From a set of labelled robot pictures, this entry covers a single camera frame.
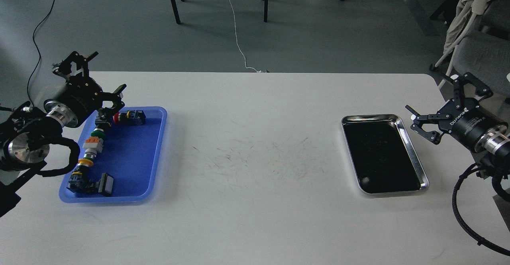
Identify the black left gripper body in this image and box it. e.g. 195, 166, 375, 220
44, 77, 103, 128

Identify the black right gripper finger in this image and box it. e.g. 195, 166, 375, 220
405, 105, 451, 145
449, 72, 493, 109

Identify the beige jacket on chair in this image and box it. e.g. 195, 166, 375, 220
434, 0, 510, 88

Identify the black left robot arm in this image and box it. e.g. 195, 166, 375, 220
1, 51, 126, 216

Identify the steel metal tray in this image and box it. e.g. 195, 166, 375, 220
341, 114, 430, 197

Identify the blue plastic tray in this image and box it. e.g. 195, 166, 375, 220
59, 106, 167, 203

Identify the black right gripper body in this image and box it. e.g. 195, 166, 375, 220
437, 98, 508, 153

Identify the orange white push button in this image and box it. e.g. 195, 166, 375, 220
82, 136, 104, 160

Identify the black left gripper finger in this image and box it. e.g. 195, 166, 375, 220
98, 84, 126, 120
52, 51, 99, 79

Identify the black floor cable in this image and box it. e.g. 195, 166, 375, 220
26, 0, 86, 106

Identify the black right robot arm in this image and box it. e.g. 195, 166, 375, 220
406, 72, 510, 256

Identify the grey office chair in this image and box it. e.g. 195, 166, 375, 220
430, 0, 509, 98

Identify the red emergency stop button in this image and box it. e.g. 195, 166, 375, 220
113, 110, 146, 126

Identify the black square push button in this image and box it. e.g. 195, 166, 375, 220
86, 173, 114, 197

